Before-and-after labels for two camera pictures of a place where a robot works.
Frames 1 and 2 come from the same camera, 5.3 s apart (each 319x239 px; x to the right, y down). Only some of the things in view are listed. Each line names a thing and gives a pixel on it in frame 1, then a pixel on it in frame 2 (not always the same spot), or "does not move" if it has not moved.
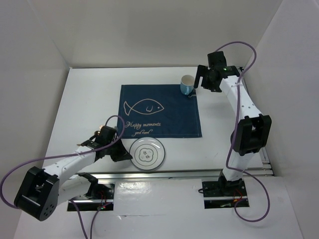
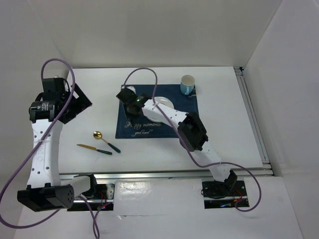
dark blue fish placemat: [158, 111] does not move
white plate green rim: [147, 153] → [164, 101]
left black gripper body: [109, 151] → [76, 106]
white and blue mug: [187, 84] does not move
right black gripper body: [207, 83] → [128, 113]
